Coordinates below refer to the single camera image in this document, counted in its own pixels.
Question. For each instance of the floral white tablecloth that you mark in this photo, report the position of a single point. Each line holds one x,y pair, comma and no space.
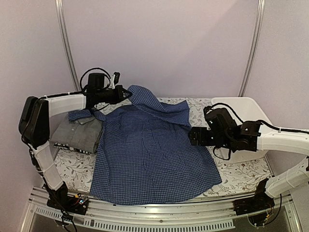
241,178

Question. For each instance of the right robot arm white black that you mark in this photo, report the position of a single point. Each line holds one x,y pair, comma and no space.
259,136

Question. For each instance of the right aluminium frame post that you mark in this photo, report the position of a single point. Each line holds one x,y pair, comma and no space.
254,44

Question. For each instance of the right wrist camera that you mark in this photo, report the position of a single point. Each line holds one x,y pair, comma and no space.
220,120

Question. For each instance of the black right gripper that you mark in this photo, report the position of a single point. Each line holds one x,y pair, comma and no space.
194,131

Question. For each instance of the left aluminium frame post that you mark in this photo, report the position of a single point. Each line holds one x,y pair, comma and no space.
66,43

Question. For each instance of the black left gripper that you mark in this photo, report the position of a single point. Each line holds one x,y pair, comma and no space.
119,90

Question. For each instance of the aluminium frame post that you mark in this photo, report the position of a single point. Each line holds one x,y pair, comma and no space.
254,44
66,43

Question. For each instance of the grey folded shirt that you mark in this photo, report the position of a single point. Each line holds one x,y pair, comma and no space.
83,134

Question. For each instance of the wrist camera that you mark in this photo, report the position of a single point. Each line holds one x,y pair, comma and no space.
100,81
220,120

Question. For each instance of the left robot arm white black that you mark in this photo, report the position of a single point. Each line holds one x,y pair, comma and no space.
34,125

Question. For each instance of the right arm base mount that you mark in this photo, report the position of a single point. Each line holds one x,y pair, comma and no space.
252,204

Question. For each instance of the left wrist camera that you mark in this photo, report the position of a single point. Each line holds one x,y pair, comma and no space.
100,81

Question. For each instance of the blue checked long sleeve shirt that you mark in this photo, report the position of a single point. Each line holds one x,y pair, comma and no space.
145,157

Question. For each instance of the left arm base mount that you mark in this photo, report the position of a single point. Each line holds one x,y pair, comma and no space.
72,204

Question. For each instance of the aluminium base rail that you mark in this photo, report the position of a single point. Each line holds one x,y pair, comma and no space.
202,214

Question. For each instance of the white plastic basket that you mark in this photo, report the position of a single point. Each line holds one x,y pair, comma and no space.
245,107

